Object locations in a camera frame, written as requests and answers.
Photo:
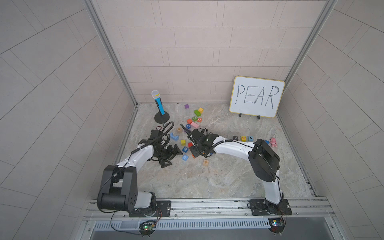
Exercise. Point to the pink block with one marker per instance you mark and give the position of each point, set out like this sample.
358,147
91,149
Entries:
195,125

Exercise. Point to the light blue S block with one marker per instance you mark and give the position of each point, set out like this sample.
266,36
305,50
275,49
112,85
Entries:
185,157

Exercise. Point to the blue toy microphone on stand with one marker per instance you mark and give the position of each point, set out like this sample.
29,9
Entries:
162,116

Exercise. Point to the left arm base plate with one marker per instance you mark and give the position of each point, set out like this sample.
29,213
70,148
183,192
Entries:
160,209

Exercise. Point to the left circuit board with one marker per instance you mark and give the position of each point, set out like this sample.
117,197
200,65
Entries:
147,228

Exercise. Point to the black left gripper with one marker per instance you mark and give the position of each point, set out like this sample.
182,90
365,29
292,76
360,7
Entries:
167,153

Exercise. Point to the pink pig toy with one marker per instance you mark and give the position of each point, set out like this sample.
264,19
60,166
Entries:
273,143

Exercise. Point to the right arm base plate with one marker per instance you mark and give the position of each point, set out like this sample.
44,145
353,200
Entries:
264,208

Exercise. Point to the yellow framed whiteboard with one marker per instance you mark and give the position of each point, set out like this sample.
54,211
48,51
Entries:
256,97

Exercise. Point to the blue 9 block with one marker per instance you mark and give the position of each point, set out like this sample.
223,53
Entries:
185,149

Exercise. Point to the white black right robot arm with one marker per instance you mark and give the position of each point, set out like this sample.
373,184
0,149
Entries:
264,162

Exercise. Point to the right circuit board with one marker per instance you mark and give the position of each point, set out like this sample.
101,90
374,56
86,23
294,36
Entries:
277,226

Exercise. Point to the circuit board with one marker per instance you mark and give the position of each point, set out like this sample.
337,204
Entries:
147,228
277,226

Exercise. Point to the tan plus block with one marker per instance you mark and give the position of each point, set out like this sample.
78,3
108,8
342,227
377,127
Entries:
206,162

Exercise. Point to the aluminium rail frame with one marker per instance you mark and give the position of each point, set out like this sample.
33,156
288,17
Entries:
211,214

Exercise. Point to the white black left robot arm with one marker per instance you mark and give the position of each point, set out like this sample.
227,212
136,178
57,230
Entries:
119,186

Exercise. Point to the tan X block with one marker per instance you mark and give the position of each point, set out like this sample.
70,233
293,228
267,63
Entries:
179,130

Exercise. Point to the green block at back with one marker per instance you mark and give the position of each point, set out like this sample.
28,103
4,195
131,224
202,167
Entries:
197,113

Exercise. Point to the light blue arch block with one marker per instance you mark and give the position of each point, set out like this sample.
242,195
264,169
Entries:
174,137

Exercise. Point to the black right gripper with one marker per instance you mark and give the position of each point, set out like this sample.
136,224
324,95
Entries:
195,147

